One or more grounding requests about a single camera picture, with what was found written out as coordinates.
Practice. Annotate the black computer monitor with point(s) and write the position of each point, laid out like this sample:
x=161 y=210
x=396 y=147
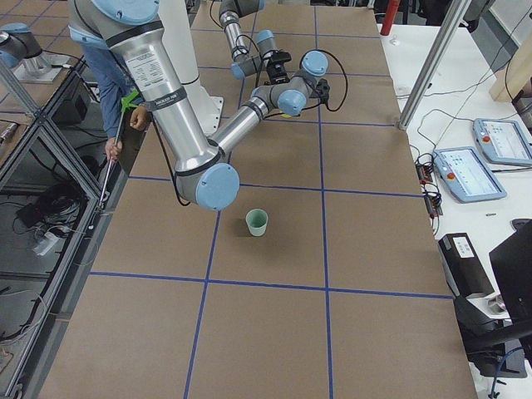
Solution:
x=511 y=264

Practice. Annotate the person's hand on stick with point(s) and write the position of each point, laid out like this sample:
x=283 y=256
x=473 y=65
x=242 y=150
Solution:
x=113 y=149

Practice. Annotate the aluminium frame post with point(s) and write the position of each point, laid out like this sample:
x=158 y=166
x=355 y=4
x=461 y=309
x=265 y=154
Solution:
x=443 y=39

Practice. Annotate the far teach pendant tablet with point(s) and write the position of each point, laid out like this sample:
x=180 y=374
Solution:
x=502 y=142

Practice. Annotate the near teach pendant tablet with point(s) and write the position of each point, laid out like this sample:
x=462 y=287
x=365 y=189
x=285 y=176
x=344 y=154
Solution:
x=466 y=175

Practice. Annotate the teach pendant tablet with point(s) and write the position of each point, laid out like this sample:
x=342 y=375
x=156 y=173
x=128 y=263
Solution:
x=466 y=175
x=502 y=142

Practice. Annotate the person in blue shirt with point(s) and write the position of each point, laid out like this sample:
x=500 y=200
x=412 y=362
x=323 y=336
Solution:
x=112 y=80

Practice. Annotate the green tipped grabber stick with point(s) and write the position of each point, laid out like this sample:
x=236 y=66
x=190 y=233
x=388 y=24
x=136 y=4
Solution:
x=127 y=103

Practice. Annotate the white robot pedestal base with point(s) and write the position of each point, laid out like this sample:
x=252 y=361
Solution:
x=178 y=43

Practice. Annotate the black box with label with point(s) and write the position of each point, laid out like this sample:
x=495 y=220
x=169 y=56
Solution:
x=464 y=272

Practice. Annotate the green plastic cup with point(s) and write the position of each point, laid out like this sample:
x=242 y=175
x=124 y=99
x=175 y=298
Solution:
x=256 y=221

